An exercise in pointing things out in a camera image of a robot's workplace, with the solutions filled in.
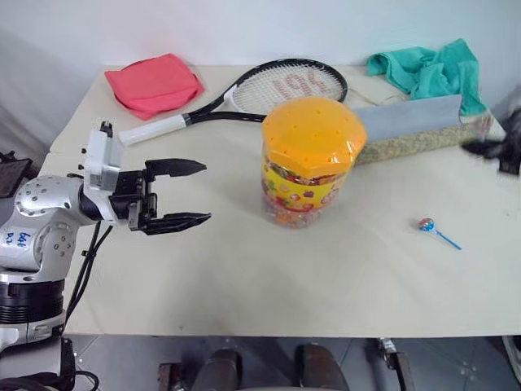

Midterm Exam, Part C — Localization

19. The folded red cloth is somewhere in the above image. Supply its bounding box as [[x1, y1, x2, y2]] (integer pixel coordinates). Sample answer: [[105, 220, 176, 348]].
[[104, 52, 205, 121]]

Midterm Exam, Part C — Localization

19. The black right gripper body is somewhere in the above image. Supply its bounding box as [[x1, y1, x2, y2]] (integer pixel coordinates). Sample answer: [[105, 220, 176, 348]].
[[494, 112, 521, 176]]

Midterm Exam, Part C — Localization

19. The grey-topped long box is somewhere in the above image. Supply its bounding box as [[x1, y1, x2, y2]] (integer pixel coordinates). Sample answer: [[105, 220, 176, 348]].
[[354, 116, 508, 166]]

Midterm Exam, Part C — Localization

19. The black object beside table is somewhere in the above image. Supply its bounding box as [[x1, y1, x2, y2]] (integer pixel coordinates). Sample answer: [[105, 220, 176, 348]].
[[0, 151, 33, 200]]

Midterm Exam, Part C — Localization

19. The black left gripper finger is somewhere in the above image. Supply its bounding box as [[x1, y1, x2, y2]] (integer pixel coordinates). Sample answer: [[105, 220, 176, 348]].
[[140, 212, 212, 236], [144, 158, 208, 180]]

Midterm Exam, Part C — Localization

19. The crumpled teal towel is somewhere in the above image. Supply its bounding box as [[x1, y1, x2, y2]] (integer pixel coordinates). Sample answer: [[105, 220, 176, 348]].
[[366, 38, 488, 117]]

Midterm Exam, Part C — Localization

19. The brown metal bracket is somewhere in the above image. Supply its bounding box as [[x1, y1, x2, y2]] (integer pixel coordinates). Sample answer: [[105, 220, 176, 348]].
[[378, 336, 417, 391], [157, 361, 184, 391]]

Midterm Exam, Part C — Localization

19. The black and white tennis racket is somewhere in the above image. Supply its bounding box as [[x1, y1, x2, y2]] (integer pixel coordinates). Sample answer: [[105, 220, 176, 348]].
[[119, 59, 349, 147]]

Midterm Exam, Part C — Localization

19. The grey flat panel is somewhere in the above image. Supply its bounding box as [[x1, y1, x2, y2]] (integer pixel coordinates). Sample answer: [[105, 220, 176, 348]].
[[352, 94, 464, 144]]

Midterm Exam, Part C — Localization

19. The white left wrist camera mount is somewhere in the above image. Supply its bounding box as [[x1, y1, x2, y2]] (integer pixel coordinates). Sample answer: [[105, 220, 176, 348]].
[[78, 120, 125, 224]]

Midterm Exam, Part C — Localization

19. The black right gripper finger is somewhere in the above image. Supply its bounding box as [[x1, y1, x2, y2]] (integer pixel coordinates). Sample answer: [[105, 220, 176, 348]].
[[461, 136, 508, 159]]

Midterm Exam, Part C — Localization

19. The dark rounded shape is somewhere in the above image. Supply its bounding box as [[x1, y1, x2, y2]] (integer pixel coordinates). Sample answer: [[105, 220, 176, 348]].
[[190, 348, 244, 391], [293, 343, 351, 391]]

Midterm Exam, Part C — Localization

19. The black cable bundle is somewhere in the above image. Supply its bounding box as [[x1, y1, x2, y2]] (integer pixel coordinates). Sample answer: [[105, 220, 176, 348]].
[[24, 368, 101, 391]]

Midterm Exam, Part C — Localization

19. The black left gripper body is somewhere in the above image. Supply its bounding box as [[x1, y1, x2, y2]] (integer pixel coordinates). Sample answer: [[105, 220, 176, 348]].
[[107, 161, 160, 233]]

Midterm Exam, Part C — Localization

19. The orange jar lid with holes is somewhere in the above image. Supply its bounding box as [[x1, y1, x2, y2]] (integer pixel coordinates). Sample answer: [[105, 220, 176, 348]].
[[261, 96, 370, 180]]

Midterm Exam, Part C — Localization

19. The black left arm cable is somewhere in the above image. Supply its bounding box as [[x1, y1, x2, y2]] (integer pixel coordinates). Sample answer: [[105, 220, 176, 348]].
[[63, 222, 116, 333]]

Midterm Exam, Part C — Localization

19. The clear jar with fruit print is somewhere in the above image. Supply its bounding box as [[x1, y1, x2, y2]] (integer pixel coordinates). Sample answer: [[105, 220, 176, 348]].
[[260, 156, 352, 230]]

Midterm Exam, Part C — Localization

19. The lollipop with blue stick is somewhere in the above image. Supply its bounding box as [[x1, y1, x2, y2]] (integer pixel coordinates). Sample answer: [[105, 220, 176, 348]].
[[417, 217, 463, 251]]

